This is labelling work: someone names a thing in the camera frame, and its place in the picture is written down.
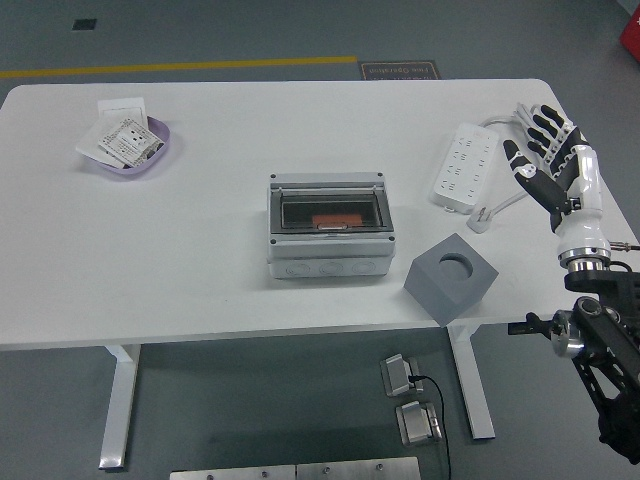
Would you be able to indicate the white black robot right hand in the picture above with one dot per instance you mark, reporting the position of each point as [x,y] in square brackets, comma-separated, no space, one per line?
[582,200]

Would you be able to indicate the orange cylinder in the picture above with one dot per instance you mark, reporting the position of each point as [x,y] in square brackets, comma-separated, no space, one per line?
[335,220]

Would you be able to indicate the grey junction box clear lid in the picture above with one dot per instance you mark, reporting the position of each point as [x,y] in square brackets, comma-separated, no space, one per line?
[330,255]

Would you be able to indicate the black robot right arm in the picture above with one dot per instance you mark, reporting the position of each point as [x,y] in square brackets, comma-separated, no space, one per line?
[610,340]

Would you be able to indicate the grey cube with round hole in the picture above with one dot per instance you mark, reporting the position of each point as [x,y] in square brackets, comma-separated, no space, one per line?
[435,295]

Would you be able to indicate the white power strip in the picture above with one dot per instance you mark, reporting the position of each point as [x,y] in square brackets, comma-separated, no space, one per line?
[465,160]

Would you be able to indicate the black table control panel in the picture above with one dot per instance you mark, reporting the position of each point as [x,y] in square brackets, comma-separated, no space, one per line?
[517,328]

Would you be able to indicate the red object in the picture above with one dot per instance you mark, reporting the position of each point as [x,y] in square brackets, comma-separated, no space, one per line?
[631,30]

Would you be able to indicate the white table leg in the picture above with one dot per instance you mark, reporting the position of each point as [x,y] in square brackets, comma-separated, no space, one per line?
[472,390]
[120,400]

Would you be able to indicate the brown floor sign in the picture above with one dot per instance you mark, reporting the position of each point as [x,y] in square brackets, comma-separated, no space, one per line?
[400,70]

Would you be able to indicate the silver foot pedal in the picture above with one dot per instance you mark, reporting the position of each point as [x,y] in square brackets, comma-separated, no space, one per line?
[417,425]
[397,375]

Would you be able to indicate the yellow floor tape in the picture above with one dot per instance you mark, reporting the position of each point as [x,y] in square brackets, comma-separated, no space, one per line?
[200,65]

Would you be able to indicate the purple plastic tray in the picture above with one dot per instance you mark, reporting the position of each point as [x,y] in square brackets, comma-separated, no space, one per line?
[159,159]

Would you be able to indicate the printed white socket panel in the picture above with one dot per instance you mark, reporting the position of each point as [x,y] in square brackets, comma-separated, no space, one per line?
[127,140]

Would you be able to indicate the white flat packet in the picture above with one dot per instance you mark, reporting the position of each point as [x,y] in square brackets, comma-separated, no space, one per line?
[87,145]

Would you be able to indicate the black floor plate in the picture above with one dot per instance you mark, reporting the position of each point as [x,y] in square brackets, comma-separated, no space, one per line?
[84,24]

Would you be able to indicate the metal base plate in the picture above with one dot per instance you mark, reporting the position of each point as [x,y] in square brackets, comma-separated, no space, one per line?
[232,473]
[357,470]

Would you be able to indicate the plain white switch panel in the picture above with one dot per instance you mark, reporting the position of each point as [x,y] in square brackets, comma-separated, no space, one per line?
[120,107]

